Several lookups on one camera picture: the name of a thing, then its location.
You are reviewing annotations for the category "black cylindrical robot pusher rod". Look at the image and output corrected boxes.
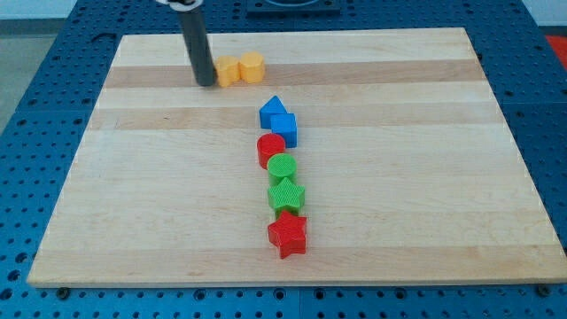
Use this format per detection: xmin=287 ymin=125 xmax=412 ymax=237
xmin=178 ymin=0 xmax=217 ymax=87

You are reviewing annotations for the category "red cylinder block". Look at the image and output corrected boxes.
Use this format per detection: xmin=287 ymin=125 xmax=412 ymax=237
xmin=256 ymin=133 xmax=286 ymax=169

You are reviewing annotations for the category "yellow hexagon block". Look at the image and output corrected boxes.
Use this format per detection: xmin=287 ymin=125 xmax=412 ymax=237
xmin=239 ymin=51 xmax=265 ymax=83

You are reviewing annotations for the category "white ring on rod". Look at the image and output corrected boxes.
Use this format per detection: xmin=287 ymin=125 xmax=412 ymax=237
xmin=155 ymin=0 xmax=205 ymax=11

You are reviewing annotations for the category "blue cube block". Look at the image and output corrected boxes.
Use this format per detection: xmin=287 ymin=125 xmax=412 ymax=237
xmin=270 ymin=113 xmax=298 ymax=148

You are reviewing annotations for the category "green cylinder block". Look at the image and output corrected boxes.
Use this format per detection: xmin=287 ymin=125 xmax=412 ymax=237
xmin=267 ymin=153 xmax=297 ymax=186

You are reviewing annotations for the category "red star block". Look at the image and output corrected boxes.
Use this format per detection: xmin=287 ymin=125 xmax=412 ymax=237
xmin=268 ymin=210 xmax=307 ymax=259

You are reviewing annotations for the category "blue triangle block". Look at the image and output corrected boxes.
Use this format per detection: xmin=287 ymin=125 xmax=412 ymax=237
xmin=259 ymin=96 xmax=287 ymax=129

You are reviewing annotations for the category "yellow heart block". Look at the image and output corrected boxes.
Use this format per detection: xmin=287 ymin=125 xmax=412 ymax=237
xmin=214 ymin=56 xmax=241 ymax=87

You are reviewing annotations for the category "green star block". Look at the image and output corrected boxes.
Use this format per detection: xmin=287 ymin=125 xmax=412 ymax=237
xmin=268 ymin=177 xmax=306 ymax=219

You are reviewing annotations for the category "light wooden board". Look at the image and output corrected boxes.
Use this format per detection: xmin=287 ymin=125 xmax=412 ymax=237
xmin=27 ymin=28 xmax=566 ymax=288

